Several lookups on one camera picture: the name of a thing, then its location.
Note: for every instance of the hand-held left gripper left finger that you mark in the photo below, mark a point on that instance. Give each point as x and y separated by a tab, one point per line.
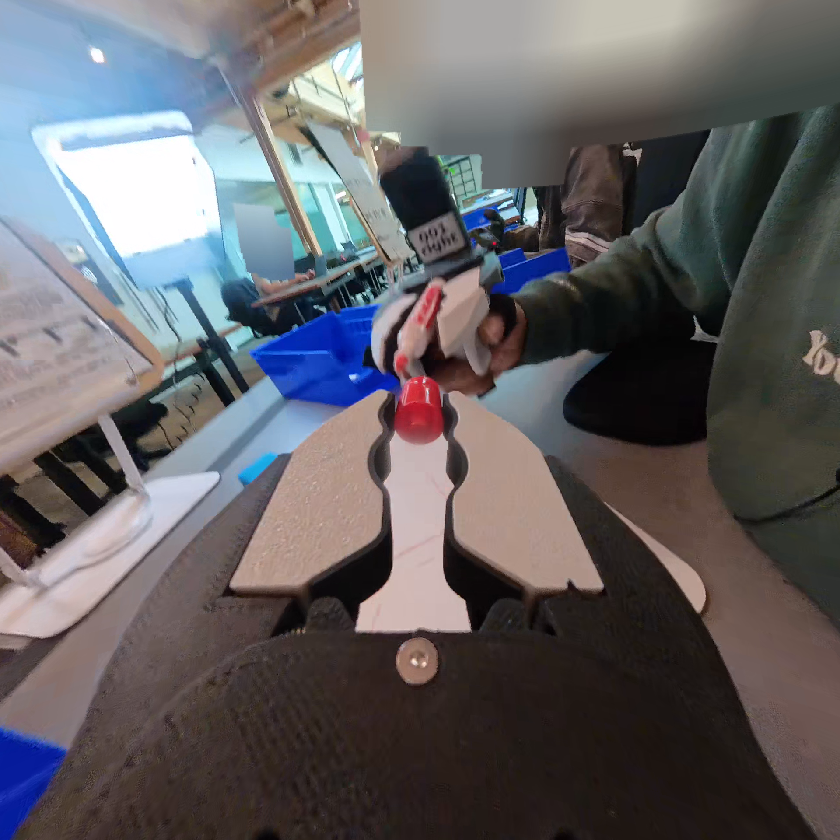
315	525

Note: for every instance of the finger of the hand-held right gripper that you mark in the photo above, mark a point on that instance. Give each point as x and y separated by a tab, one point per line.
394	328
462	322

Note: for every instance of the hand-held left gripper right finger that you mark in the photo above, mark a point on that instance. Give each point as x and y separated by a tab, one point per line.
519	525

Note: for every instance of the red dry-erase marker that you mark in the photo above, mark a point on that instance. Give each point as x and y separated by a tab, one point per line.
418	328

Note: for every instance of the blue whiteboard eraser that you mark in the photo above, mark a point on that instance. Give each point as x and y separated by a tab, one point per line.
257	467

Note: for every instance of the red marker cap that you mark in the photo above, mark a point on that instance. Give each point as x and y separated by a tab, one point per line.
420	412

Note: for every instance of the white whiteboard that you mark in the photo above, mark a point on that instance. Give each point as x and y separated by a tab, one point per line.
420	551

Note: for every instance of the blue plastic bin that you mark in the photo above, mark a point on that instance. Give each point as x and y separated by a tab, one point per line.
532	269
315	361
26	781

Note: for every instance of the person's right hand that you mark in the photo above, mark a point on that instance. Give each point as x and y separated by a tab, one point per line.
505	361

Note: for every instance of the white standing sign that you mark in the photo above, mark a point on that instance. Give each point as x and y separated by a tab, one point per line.
361	190

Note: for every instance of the black textured wrist pad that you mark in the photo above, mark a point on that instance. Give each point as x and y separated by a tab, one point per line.
643	394

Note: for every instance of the white standing display board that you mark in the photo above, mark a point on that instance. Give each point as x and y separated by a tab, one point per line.
131	197

